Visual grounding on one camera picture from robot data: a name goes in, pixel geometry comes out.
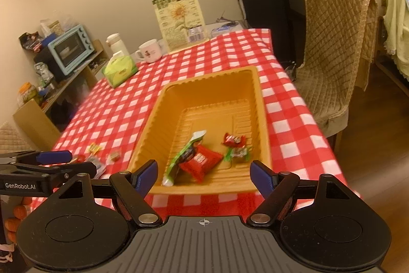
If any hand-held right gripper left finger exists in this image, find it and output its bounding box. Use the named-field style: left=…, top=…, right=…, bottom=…
left=53, top=160, right=163, bottom=227

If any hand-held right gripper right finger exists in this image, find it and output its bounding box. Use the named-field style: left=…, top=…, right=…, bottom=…
left=247, top=160, right=358, bottom=227

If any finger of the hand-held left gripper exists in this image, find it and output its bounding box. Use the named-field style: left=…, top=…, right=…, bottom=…
left=14, top=150, right=73, bottom=165
left=48, top=162, right=97, bottom=189

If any grey black snack packet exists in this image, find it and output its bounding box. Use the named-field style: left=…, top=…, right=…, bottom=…
left=86, top=155, right=107, bottom=179

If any green candy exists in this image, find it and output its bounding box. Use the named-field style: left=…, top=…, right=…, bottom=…
left=223, top=147, right=251, bottom=162

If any clear brown candy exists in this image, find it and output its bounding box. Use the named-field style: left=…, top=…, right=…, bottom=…
left=107, top=150, right=123, bottom=165

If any white green snack pouch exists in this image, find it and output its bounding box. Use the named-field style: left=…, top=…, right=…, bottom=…
left=161, top=130, right=208, bottom=187

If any red twist candy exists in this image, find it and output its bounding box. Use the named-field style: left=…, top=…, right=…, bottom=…
left=221, top=133, right=247, bottom=147

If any red pillow snack packet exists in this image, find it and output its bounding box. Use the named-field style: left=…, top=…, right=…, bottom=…
left=178, top=145, right=224, bottom=182

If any orange plastic tray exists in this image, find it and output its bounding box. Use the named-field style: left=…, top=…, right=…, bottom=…
left=127, top=66, right=273, bottom=196

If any pile of oranges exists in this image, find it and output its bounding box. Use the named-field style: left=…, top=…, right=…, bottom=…
left=5, top=196, right=34, bottom=243

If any wooden shelf unit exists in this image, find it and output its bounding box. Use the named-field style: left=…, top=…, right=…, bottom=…
left=13, top=39, right=109, bottom=143

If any quilted cover dining chair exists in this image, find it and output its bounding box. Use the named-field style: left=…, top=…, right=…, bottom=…
left=0, top=121, right=32, bottom=156
left=296, top=0, right=379, bottom=146

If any jar with orange lid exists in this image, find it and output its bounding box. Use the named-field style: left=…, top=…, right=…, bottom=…
left=17, top=83, right=41, bottom=108

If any red white checkered tablecloth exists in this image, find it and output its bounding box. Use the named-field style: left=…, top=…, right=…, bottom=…
left=32, top=28, right=361, bottom=219

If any black appliance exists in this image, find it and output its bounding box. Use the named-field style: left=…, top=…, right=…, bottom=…
left=33, top=47, right=64, bottom=83

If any green tissue box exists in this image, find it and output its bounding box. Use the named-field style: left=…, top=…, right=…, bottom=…
left=101, top=51, right=139, bottom=89

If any light blue toaster oven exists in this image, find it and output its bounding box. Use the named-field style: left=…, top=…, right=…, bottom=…
left=47, top=24, right=96, bottom=76

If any dark red snack bag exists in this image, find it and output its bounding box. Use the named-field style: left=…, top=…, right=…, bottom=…
left=19, top=31, right=44, bottom=52

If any white printed mug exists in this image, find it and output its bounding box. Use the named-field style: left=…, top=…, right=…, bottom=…
left=135, top=39, right=162, bottom=63

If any clear bag of nuts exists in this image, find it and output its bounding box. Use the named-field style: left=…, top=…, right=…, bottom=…
left=40, top=19, right=65, bottom=37

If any white thermos bottle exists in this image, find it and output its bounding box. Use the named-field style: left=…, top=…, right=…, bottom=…
left=106, top=33, right=130, bottom=58

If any blue white packet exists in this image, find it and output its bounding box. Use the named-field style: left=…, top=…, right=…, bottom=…
left=211, top=22, right=240, bottom=34

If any sunflower seed bag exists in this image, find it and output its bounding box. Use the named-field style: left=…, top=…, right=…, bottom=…
left=152, top=0, right=210, bottom=53

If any sofa with cream cover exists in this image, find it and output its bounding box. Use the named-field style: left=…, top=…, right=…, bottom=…
left=383, top=0, right=409, bottom=82

